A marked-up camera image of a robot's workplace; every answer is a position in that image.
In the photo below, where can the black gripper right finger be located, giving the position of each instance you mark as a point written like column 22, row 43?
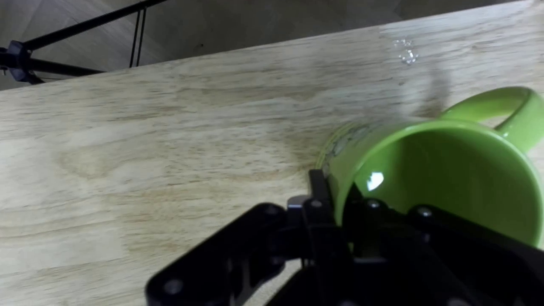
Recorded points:
column 442, row 261

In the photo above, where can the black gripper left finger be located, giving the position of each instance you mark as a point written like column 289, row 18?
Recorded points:
column 255, row 249

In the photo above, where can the green ceramic mug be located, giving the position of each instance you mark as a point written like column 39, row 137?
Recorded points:
column 452, row 164

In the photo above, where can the black camera tripod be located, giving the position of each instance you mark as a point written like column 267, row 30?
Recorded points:
column 34, row 60

